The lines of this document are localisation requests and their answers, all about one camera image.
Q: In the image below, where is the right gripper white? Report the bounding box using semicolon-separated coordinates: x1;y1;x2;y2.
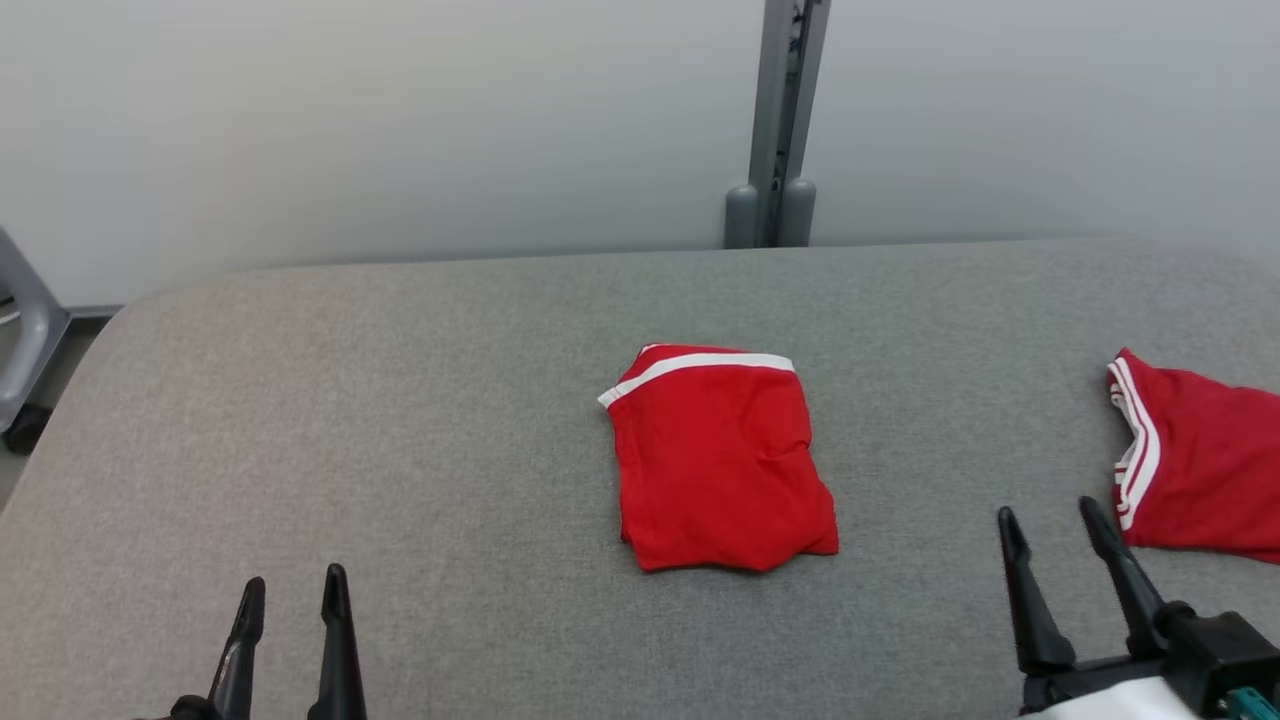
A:
997;496;1216;720

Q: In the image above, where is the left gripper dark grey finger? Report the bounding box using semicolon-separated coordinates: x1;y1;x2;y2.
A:
307;563;369;720
205;576;267;720

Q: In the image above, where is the red garment with striped trim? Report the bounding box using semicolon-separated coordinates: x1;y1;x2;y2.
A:
1106;347;1280;566

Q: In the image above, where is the red garment with white band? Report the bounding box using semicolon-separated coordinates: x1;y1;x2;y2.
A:
597;343;841;575

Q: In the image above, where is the grey curved metal leg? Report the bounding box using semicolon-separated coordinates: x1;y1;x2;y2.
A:
0;226;71;433

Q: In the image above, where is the grey metal partition post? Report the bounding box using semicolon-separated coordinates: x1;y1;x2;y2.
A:
724;0;833;249

